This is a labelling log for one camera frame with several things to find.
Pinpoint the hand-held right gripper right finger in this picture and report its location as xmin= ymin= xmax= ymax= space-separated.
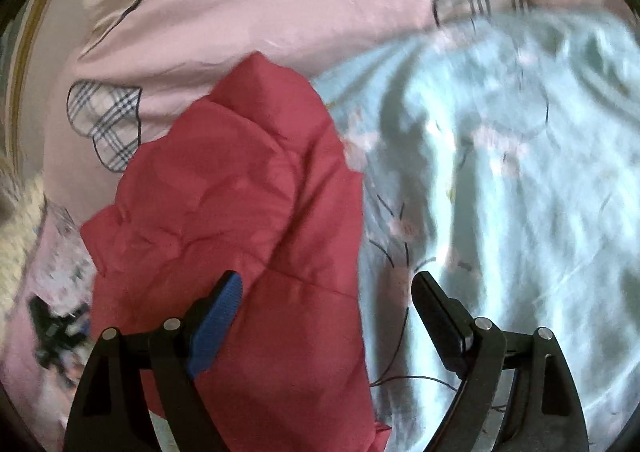
xmin=411 ymin=270 xmax=592 ymax=452

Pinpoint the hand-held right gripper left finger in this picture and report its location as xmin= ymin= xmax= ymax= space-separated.
xmin=64 ymin=270 xmax=245 ymax=452

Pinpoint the red quilted coat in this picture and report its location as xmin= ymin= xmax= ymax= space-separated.
xmin=80 ymin=51 xmax=393 ymax=452

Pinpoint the white floral ruffled cloth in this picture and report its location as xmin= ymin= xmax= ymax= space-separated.
xmin=30 ymin=227 xmax=100 ymax=333

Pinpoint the yellow floral pillow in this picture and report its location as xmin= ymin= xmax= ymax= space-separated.
xmin=0 ymin=164 xmax=48 ymax=330

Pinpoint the light blue floral bed sheet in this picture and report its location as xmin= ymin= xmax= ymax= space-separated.
xmin=310 ymin=6 xmax=640 ymax=452

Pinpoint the wooden bed headboard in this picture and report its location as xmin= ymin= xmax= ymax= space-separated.
xmin=0 ymin=0 xmax=76 ymax=173

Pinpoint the pink duvet with plaid hearts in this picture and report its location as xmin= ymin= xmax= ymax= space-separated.
xmin=0 ymin=0 xmax=623 ymax=452

